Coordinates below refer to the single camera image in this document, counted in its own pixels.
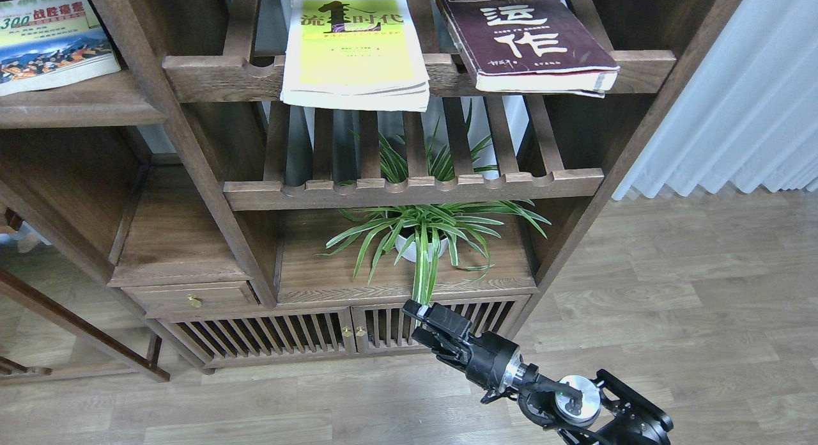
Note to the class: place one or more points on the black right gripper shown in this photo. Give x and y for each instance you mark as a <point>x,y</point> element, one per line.
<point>490,361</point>

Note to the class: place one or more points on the dark maroon thick book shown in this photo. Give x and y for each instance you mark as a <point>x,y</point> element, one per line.
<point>527,46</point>

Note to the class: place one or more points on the white green illustrated book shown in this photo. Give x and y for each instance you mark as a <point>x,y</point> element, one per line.
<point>52,43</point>

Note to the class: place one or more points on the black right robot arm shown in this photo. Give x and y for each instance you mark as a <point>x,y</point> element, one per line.
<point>581,411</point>

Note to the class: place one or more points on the white plant pot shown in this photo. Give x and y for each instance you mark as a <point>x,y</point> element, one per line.
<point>405,245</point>

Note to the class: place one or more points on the green spider plant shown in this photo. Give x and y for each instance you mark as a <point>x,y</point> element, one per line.
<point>470,223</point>

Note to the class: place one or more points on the brass drawer knob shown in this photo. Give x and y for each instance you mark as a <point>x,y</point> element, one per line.
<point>194,301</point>

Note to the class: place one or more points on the dark wooden bookshelf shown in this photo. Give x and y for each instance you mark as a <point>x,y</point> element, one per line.
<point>184,174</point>

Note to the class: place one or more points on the yellow green paperback book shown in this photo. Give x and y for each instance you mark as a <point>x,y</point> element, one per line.
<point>354,55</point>

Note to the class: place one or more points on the white pleated curtain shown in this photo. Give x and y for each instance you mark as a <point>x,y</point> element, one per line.
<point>748,117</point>

